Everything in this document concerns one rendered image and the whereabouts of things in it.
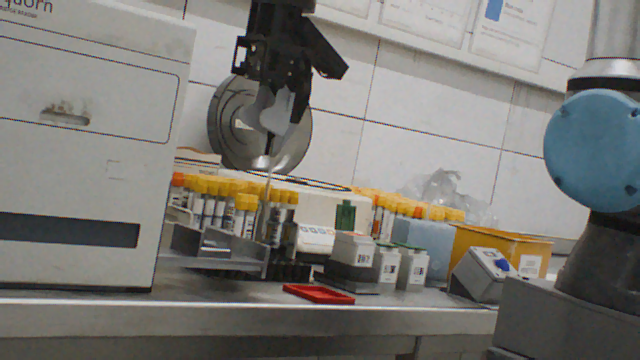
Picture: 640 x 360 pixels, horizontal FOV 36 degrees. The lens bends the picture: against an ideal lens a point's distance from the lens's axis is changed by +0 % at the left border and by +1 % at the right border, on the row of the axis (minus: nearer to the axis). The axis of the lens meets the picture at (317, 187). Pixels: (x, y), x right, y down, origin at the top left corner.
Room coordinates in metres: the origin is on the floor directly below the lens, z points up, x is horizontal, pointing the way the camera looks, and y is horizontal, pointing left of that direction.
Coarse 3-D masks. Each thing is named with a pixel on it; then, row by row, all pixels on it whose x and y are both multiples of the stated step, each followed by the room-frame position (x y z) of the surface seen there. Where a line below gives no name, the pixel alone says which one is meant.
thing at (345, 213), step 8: (344, 200) 1.39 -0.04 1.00; (336, 208) 1.38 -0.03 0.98; (344, 208) 1.39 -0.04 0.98; (352, 208) 1.41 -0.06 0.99; (336, 216) 1.38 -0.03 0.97; (344, 216) 1.39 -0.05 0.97; (352, 216) 1.41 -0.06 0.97; (336, 224) 1.38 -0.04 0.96; (344, 224) 1.39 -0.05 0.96; (352, 224) 1.41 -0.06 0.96
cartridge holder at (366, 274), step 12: (324, 264) 1.38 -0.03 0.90; (336, 264) 1.36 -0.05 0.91; (348, 264) 1.35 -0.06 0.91; (312, 276) 1.39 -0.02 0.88; (324, 276) 1.37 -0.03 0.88; (336, 276) 1.36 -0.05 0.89; (348, 276) 1.34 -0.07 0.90; (360, 276) 1.35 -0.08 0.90; (372, 276) 1.37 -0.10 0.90; (348, 288) 1.34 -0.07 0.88; (360, 288) 1.33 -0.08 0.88; (372, 288) 1.35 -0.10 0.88
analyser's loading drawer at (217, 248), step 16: (176, 224) 1.15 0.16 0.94; (176, 240) 1.15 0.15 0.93; (192, 240) 1.13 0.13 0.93; (208, 240) 1.18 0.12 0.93; (224, 240) 1.16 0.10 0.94; (240, 240) 1.22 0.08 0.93; (160, 256) 1.07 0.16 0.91; (176, 256) 1.09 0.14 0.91; (192, 256) 1.12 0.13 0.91; (208, 256) 1.13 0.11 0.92; (224, 256) 1.14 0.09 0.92; (240, 256) 1.19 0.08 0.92; (256, 256) 1.19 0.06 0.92; (256, 272) 1.19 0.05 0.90
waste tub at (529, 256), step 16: (448, 224) 1.67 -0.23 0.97; (464, 240) 1.64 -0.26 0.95; (480, 240) 1.62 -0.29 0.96; (496, 240) 1.60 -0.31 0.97; (512, 240) 1.58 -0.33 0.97; (528, 240) 1.61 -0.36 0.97; (544, 240) 1.69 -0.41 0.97; (512, 256) 1.58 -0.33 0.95; (528, 256) 1.62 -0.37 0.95; (544, 256) 1.66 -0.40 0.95; (448, 272) 1.66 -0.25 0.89; (528, 272) 1.63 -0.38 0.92; (544, 272) 1.67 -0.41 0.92
